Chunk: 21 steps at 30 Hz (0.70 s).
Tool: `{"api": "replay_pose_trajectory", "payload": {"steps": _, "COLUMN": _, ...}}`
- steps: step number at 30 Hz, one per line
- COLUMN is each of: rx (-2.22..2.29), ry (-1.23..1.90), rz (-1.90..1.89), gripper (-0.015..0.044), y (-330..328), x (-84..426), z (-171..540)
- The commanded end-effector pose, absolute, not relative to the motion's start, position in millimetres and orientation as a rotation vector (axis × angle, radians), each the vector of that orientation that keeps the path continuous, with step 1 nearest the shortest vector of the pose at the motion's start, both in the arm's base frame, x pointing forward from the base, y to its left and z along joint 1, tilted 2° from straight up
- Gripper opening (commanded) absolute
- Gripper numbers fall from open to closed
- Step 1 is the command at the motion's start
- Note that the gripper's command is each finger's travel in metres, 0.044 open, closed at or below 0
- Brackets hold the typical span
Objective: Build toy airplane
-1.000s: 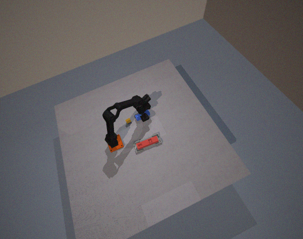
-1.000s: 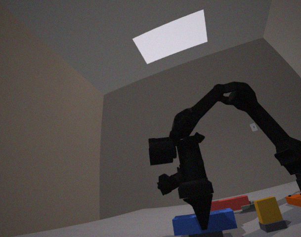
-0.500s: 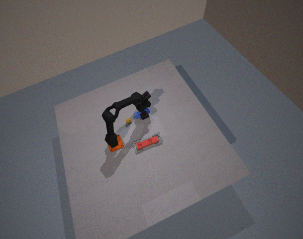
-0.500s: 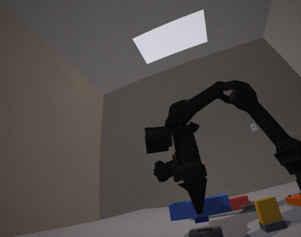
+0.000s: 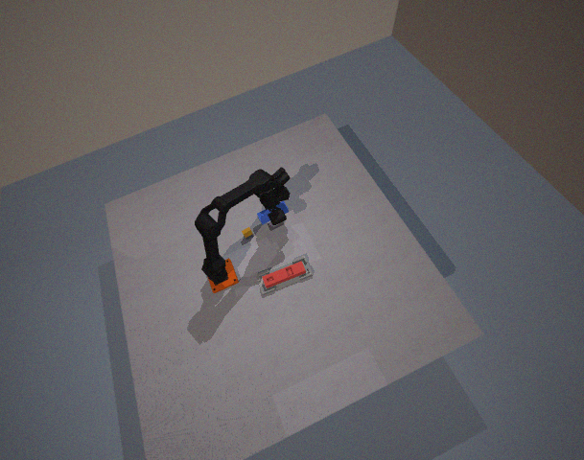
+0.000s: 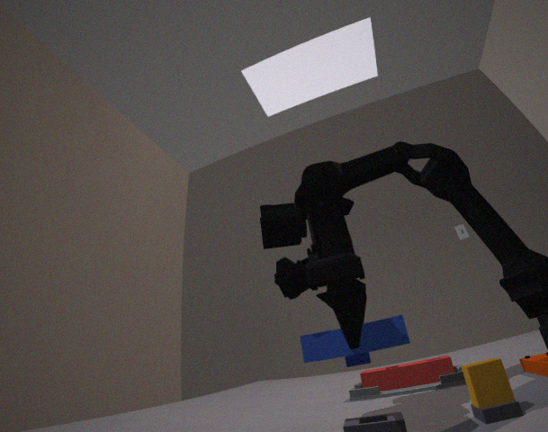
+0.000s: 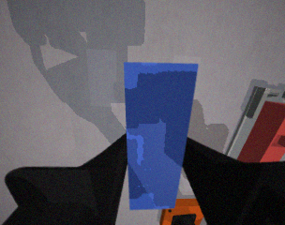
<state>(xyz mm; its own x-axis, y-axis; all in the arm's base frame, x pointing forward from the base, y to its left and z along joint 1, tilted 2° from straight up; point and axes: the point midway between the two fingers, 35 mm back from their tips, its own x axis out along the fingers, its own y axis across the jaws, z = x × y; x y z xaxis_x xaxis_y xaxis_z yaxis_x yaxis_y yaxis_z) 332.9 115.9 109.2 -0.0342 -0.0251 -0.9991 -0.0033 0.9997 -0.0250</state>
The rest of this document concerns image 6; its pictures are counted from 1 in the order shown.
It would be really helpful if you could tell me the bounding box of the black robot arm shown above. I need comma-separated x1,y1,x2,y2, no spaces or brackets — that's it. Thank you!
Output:
260,142,548,349

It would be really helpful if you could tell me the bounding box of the blue plate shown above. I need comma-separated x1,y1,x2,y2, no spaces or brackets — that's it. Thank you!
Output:
300,315,410,367

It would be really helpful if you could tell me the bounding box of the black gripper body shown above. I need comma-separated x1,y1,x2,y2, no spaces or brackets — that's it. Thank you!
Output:
305,231,364,292

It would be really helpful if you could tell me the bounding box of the mustard yellow block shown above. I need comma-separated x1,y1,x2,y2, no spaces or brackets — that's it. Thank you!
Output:
462,358,515,409

